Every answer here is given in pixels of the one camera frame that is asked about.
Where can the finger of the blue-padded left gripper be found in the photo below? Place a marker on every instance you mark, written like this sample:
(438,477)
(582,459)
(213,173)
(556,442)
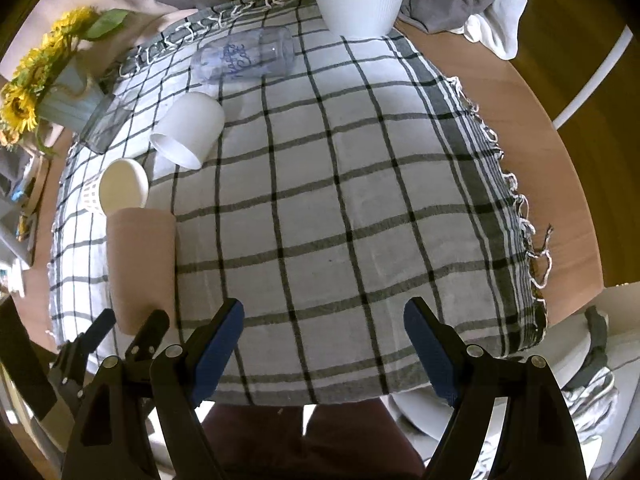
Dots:
(148,338)

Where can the white grey striped cushion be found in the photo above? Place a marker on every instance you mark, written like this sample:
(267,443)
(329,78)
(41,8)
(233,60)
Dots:
(603,398)

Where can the white chair frame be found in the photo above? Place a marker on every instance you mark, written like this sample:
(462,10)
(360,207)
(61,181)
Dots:
(606,66)

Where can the square clear glass cup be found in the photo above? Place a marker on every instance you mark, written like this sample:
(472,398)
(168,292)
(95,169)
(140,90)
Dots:
(105,122)

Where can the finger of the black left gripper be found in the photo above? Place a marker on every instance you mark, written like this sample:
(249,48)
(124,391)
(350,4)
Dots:
(67,374)

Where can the yellow sunflower bouquet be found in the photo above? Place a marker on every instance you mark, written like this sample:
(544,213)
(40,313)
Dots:
(39,67)

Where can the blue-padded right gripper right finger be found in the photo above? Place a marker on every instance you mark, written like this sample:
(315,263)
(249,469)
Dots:
(538,439)

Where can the pink paper cup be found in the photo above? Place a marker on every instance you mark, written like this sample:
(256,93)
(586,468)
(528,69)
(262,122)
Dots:
(141,259)

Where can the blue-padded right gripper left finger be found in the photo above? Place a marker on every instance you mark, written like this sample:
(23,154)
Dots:
(109,439)

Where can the black white checkered tablecloth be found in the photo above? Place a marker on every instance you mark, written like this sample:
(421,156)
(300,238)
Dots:
(333,196)

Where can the clear plastic cup blue print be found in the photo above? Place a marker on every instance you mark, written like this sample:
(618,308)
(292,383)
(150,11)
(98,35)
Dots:
(254,54)

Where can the brown checkered paper cup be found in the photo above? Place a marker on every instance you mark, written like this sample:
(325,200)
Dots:
(122,184)

